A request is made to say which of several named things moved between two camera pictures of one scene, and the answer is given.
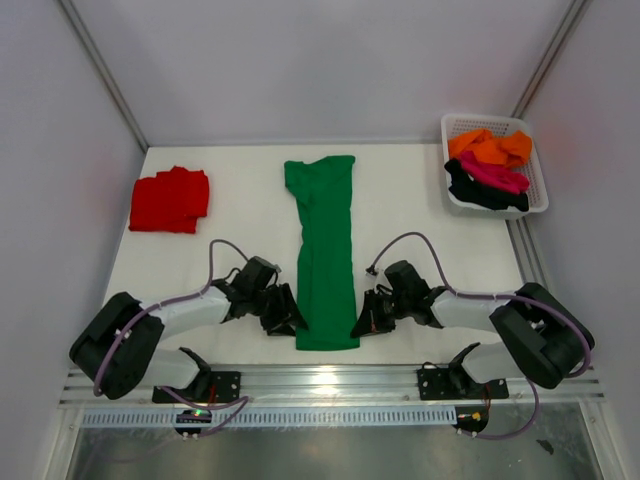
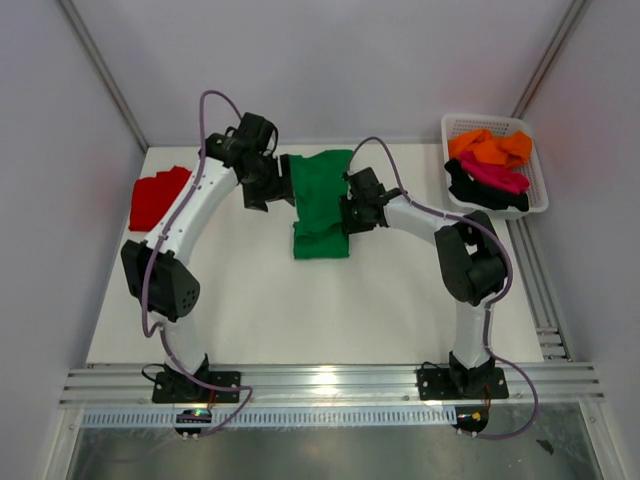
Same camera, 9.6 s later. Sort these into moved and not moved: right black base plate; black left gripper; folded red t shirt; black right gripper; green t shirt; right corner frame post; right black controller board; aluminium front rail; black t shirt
Moved: black right gripper; black left gripper; green t shirt
Not moved: right black controller board; folded red t shirt; black t shirt; right corner frame post; right black base plate; aluminium front rail
